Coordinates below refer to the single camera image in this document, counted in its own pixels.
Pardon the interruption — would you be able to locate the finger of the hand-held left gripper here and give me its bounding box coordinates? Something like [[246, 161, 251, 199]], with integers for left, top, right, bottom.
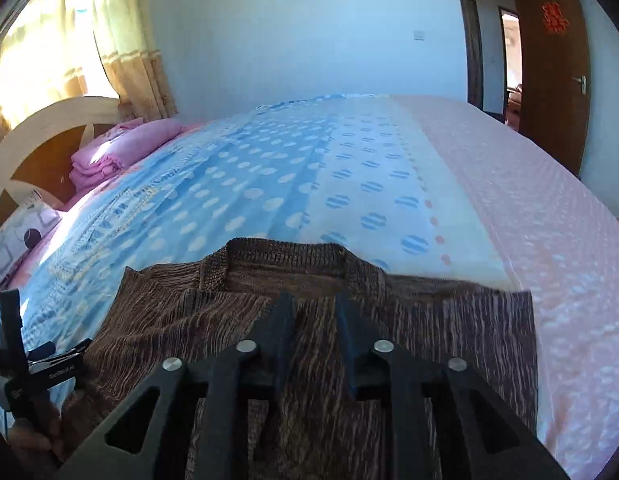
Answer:
[[26, 338, 93, 364]]

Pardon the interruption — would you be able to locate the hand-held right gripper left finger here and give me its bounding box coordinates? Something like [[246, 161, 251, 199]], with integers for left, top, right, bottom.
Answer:
[[54, 291, 295, 480]]

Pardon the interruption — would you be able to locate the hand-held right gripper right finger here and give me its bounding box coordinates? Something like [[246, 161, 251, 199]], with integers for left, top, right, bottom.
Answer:
[[334, 291, 570, 480]]

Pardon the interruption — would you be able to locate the brown knitted sweater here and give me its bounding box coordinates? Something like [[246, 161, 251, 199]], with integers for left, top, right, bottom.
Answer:
[[59, 237, 540, 480]]

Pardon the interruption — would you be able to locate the person's left hand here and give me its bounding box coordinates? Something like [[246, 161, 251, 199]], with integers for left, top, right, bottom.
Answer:
[[8, 400, 66, 467]]

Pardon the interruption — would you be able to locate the white pillow with square print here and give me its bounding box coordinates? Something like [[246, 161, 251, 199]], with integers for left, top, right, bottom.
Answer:
[[0, 187, 63, 288]]

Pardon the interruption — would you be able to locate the polka dot bed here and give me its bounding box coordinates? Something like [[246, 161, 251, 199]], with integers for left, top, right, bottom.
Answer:
[[4, 93, 619, 480]]

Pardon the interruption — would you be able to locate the pink folded blanket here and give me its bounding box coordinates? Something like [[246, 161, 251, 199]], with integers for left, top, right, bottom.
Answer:
[[70, 117, 186, 193]]

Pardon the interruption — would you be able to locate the wooden bed headboard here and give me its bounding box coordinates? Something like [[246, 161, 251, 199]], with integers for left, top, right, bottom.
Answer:
[[0, 96, 122, 241]]

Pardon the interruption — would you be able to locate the yellow patterned curtain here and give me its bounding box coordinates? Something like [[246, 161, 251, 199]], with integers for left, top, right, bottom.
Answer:
[[90, 0, 179, 122], [0, 0, 96, 132]]

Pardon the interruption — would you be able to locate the dark hallway door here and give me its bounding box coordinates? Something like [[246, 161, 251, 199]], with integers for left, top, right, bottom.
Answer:
[[464, 0, 483, 107]]

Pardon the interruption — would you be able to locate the brown wooden door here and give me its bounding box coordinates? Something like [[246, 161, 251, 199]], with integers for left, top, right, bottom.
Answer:
[[514, 0, 591, 177]]

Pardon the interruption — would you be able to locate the red paper door decoration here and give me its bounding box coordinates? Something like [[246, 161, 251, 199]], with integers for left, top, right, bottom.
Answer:
[[542, 1, 570, 35]]

